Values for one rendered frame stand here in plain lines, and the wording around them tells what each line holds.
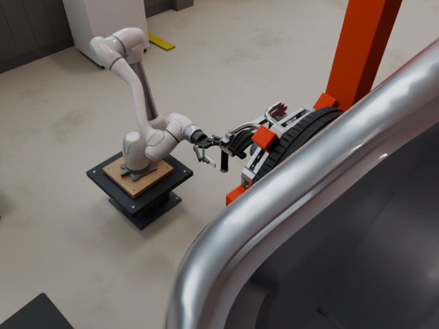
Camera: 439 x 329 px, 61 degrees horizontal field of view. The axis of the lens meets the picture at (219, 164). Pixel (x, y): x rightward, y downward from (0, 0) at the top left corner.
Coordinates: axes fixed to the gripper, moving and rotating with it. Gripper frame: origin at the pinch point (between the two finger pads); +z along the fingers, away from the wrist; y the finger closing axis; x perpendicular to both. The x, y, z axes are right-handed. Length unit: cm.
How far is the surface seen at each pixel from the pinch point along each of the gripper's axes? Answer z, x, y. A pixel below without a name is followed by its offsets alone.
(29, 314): -20, -49, 104
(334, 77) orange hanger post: 15, 28, -57
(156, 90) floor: -175, -83, -76
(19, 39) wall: -309, -57, -5
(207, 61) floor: -183, -83, -150
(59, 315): -11, -49, 94
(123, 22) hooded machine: -242, -41, -89
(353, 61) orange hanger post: 23, 39, -57
